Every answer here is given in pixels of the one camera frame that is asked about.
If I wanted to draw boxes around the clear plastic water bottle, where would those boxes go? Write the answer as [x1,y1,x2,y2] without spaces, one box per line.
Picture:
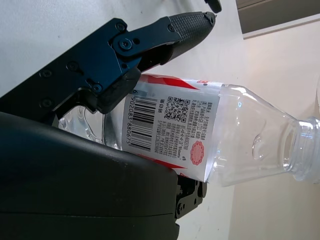
[57,73,320,188]

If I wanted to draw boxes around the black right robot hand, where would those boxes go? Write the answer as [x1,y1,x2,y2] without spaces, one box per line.
[0,0,223,240]

